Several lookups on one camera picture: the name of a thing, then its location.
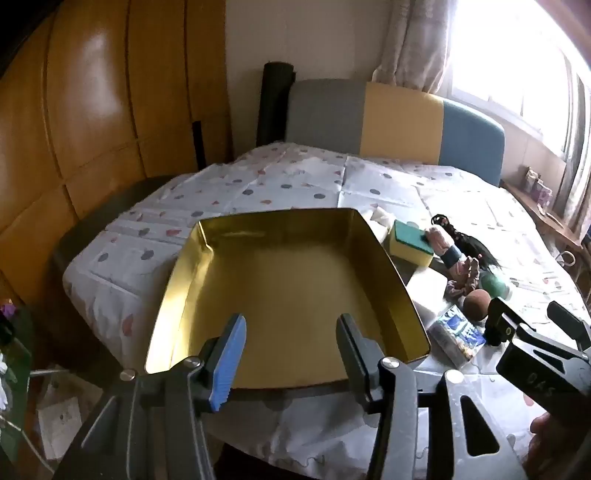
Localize brown makeup sponge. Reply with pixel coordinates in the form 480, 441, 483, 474
462, 289, 491, 323

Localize blue tissue packet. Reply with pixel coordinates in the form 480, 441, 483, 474
428, 306, 486, 369

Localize green silicone travel bottle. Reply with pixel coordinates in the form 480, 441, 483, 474
479, 270, 511, 300

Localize pink satin scrunchie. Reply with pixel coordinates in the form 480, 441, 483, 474
445, 256, 480, 301

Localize pink fluffy dishcloth blue band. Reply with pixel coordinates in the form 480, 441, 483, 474
425, 225, 466, 272

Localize black hair braid extension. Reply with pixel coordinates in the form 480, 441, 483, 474
431, 214, 500, 270

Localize yellow green scrub sponge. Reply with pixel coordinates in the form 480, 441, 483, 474
386, 220, 434, 267

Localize white foam block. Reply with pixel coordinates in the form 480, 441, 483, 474
406, 267, 450, 323

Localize beige mesh cloth roll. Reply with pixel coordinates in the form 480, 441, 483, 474
362, 206, 396, 244

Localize person's right hand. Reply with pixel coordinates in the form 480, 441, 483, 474
524, 413, 590, 479

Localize patterned white tablecloth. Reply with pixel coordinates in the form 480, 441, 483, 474
63, 143, 590, 479

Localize wooden side shelf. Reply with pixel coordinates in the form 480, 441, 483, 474
501, 180, 583, 252

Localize gold metal tin box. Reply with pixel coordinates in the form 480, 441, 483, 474
144, 208, 431, 390

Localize purple jars on shelf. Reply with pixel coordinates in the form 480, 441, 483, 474
522, 167, 553, 209

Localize white paper on floor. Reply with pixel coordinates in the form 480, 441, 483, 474
37, 397, 82, 460

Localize grey yellow blue sofa backrest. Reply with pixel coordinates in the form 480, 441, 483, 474
286, 79, 505, 186

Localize black rolled mat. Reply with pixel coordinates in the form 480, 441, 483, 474
256, 62, 296, 147

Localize beige curtain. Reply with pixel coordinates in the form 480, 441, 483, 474
372, 0, 457, 93

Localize wooden wardrobe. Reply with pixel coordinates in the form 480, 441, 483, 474
1, 1, 232, 306

